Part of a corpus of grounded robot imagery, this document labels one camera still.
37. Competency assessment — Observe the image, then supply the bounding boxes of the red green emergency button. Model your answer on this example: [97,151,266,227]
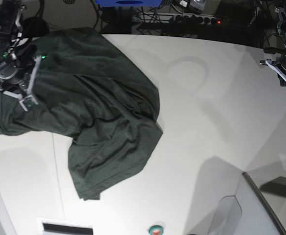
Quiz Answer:
[148,225,164,235]

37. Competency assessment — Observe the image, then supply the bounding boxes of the dark green t-shirt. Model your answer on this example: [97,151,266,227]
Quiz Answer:
[0,28,162,200]

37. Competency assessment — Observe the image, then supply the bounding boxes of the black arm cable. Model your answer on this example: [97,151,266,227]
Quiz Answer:
[15,0,50,47]

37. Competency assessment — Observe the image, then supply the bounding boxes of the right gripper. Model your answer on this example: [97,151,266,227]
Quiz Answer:
[0,34,27,92]

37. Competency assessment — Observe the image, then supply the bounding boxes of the black power strip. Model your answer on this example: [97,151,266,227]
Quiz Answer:
[172,14,222,26]

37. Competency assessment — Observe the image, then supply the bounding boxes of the blue box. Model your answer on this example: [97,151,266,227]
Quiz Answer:
[95,0,162,7]

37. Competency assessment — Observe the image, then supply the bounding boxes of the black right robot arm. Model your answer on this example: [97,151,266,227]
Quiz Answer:
[0,0,26,92]

